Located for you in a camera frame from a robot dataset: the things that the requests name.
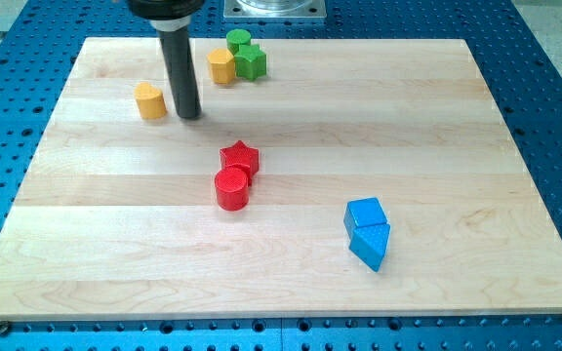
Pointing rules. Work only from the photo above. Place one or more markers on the blue triangle block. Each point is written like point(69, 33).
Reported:
point(369, 243)

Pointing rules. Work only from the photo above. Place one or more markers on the blue perforated metal base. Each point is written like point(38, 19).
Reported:
point(40, 48)

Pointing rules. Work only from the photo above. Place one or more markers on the green star block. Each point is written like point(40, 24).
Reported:
point(251, 62)

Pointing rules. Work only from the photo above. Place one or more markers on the green cylinder block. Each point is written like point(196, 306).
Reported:
point(235, 38)

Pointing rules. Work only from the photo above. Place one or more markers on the blue cube block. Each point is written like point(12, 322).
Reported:
point(362, 213)

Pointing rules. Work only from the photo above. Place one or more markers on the light wooden board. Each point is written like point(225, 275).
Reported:
point(117, 217)

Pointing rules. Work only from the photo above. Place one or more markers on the yellow hexagon block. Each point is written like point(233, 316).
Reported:
point(221, 64)

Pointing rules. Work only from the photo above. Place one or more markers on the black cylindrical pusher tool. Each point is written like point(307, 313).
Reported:
point(170, 19)

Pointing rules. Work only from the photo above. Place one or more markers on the yellow heart block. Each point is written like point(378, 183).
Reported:
point(150, 101)

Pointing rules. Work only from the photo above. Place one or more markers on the red star block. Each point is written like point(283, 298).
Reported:
point(241, 156)

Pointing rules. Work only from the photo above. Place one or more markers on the red cylinder block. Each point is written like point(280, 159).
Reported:
point(231, 186)

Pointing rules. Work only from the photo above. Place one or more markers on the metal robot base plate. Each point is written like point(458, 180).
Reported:
point(274, 9)

